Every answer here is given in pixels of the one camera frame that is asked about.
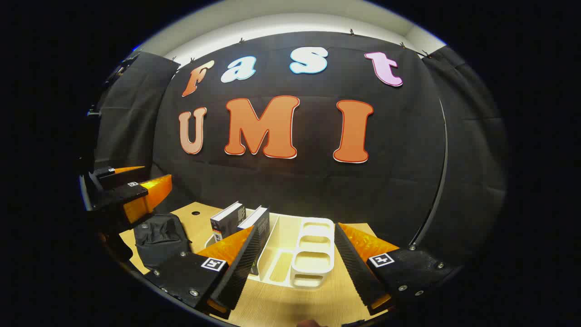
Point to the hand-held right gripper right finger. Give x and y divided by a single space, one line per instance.
356 272

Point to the black backdrop cloth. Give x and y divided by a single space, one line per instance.
295 181

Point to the white bookshelf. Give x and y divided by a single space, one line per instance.
313 254

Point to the blue cover book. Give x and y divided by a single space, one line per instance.
261 222

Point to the dark grey cover book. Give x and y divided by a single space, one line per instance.
227 222

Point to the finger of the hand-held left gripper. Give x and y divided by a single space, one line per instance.
122 194
105 172

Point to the black schoolbag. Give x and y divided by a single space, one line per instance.
161 243

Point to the grey metal frame pole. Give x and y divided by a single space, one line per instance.
447 150

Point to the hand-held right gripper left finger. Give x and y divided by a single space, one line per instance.
245 268

